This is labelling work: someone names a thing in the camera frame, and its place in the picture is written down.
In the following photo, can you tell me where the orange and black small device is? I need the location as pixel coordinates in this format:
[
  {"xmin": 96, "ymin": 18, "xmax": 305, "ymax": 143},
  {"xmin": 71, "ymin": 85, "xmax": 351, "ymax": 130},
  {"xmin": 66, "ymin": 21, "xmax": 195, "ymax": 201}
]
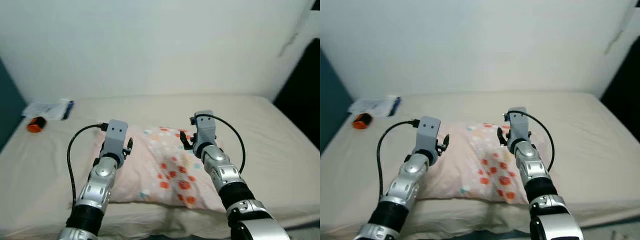
[
  {"xmin": 26, "ymin": 116, "xmax": 47, "ymax": 134},
  {"xmin": 352, "ymin": 113, "xmax": 374, "ymax": 130}
]

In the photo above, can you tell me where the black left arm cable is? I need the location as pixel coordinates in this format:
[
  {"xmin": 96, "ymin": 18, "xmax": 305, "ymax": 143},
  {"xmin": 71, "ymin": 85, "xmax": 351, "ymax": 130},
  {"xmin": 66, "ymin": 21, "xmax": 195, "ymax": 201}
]
[
  {"xmin": 67, "ymin": 122, "xmax": 109, "ymax": 206},
  {"xmin": 376, "ymin": 119, "xmax": 421, "ymax": 198}
]

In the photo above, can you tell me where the bed with cream sheet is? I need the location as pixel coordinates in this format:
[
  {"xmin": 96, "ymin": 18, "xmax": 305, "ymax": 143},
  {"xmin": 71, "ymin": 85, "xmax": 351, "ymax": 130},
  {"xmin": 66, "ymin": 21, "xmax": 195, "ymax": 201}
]
[
  {"xmin": 320, "ymin": 91, "xmax": 640, "ymax": 236},
  {"xmin": 0, "ymin": 94, "xmax": 321, "ymax": 240}
]

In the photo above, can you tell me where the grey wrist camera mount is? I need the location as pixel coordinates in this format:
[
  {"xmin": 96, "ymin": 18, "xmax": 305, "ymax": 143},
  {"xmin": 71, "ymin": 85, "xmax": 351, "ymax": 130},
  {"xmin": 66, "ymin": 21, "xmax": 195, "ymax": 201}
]
[
  {"xmin": 416, "ymin": 116, "xmax": 442, "ymax": 154},
  {"xmin": 507, "ymin": 107, "xmax": 531, "ymax": 144},
  {"xmin": 102, "ymin": 119, "xmax": 129, "ymax": 157},
  {"xmin": 192, "ymin": 110, "xmax": 217, "ymax": 147}
]

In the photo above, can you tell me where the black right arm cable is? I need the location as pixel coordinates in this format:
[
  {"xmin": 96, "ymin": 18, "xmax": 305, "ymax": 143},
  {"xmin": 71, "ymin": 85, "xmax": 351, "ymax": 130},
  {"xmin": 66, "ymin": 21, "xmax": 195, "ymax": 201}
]
[
  {"xmin": 504, "ymin": 110, "xmax": 556, "ymax": 173},
  {"xmin": 190, "ymin": 113, "xmax": 247, "ymax": 174}
]

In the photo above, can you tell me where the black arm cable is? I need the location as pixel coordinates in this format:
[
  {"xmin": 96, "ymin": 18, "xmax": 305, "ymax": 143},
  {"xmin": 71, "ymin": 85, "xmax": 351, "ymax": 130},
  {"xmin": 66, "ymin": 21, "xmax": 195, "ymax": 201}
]
[
  {"xmin": 67, "ymin": 122, "xmax": 109, "ymax": 206},
  {"xmin": 190, "ymin": 113, "xmax": 247, "ymax": 174},
  {"xmin": 504, "ymin": 110, "xmax": 556, "ymax": 173},
  {"xmin": 376, "ymin": 119, "xmax": 421, "ymax": 198}
]

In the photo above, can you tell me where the white plastic packet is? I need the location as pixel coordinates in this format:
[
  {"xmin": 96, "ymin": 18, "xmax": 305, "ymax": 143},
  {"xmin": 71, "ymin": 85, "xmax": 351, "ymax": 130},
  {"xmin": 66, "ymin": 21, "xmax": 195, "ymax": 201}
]
[
  {"xmin": 21, "ymin": 98, "xmax": 76, "ymax": 121},
  {"xmin": 348, "ymin": 95, "xmax": 402, "ymax": 118}
]

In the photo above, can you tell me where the pink floral pillow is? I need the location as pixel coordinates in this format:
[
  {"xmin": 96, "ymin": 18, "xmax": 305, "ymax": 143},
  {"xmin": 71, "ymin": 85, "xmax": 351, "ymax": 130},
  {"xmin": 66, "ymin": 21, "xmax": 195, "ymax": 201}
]
[
  {"xmin": 420, "ymin": 121, "xmax": 538, "ymax": 205},
  {"xmin": 90, "ymin": 125, "xmax": 228, "ymax": 212}
]

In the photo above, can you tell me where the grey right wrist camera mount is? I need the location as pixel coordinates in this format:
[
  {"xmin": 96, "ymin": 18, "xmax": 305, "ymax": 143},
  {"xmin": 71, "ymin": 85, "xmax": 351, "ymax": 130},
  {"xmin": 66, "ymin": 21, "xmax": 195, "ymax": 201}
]
[
  {"xmin": 192, "ymin": 110, "xmax": 217, "ymax": 147},
  {"xmin": 507, "ymin": 107, "xmax": 531, "ymax": 144}
]

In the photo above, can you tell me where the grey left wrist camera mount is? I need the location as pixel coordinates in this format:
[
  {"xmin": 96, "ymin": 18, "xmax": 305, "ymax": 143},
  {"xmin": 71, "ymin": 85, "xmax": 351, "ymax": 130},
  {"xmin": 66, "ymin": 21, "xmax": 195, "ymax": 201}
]
[
  {"xmin": 416, "ymin": 116, "xmax": 442, "ymax": 154},
  {"xmin": 102, "ymin": 119, "xmax": 129, "ymax": 157}
]

